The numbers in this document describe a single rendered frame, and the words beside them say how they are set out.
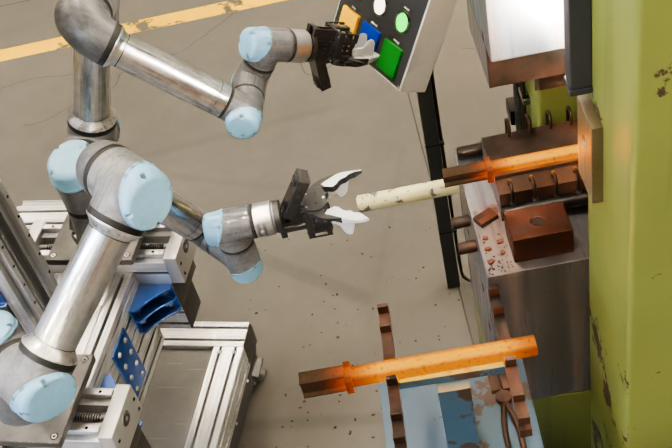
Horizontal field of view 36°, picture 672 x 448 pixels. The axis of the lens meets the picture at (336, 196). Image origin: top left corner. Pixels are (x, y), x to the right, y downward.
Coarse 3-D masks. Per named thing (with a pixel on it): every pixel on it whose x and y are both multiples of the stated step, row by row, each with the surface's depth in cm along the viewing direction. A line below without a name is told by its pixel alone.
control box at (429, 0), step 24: (360, 0) 255; (408, 0) 239; (432, 0) 233; (456, 0) 237; (360, 24) 256; (384, 24) 247; (408, 24) 239; (432, 24) 237; (408, 48) 240; (432, 48) 241; (408, 72) 242
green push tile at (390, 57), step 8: (384, 40) 246; (384, 48) 247; (392, 48) 244; (384, 56) 247; (392, 56) 244; (400, 56) 242; (376, 64) 250; (384, 64) 247; (392, 64) 244; (384, 72) 247; (392, 72) 244
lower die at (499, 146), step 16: (544, 128) 222; (560, 128) 221; (576, 128) 220; (496, 144) 221; (512, 144) 219; (528, 144) 218; (544, 144) 217; (560, 144) 216; (576, 160) 210; (496, 176) 211; (512, 176) 212; (528, 176) 211; (544, 176) 210; (560, 176) 209; (496, 192) 213; (528, 192) 208; (544, 192) 209; (560, 192) 209
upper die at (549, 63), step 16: (480, 32) 187; (480, 48) 191; (496, 64) 186; (512, 64) 186; (528, 64) 186; (544, 64) 187; (560, 64) 187; (496, 80) 188; (512, 80) 189; (528, 80) 189
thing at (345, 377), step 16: (528, 336) 180; (432, 352) 181; (448, 352) 180; (464, 352) 180; (480, 352) 179; (496, 352) 178; (512, 352) 178; (528, 352) 178; (336, 368) 181; (352, 368) 182; (368, 368) 181; (384, 368) 180; (400, 368) 180; (416, 368) 179; (432, 368) 179; (448, 368) 180; (304, 384) 180; (320, 384) 181; (336, 384) 182; (352, 384) 179; (368, 384) 181
